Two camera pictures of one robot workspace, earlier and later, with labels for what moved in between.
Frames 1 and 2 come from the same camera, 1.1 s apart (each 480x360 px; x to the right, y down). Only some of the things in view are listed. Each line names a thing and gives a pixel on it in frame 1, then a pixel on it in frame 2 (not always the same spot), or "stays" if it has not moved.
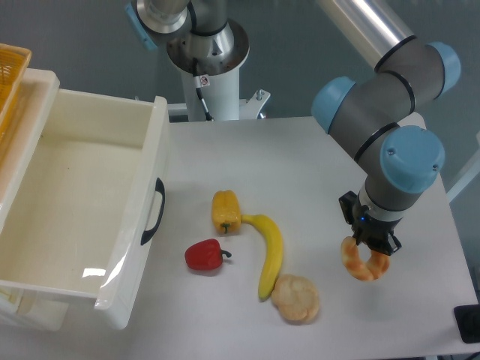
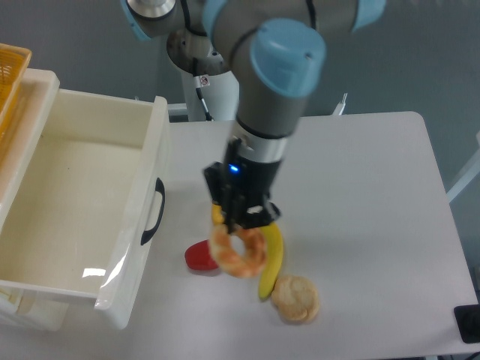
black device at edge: (468, 320) stays
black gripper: (367, 228) → (241, 188)
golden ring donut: (373, 268) → (241, 266)
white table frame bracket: (468, 175) stays
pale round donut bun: (296, 299) stays
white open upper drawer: (88, 215) stays
